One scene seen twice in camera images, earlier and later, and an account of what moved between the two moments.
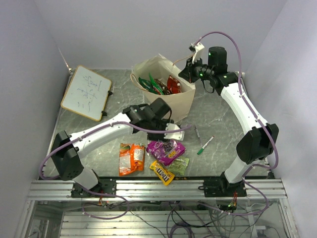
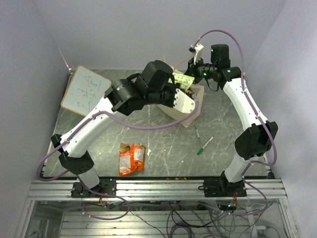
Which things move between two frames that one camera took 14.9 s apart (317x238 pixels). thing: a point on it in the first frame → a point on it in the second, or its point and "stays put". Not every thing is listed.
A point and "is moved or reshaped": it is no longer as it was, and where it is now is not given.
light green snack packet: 179,166 → 185,81
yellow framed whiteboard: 86,93 stays put
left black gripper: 151,137 → 173,87
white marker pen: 200,150 stays put
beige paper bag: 157,77 is moved or reshaped
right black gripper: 187,73 stays put
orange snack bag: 131,158 stays put
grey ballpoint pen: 198,135 stays put
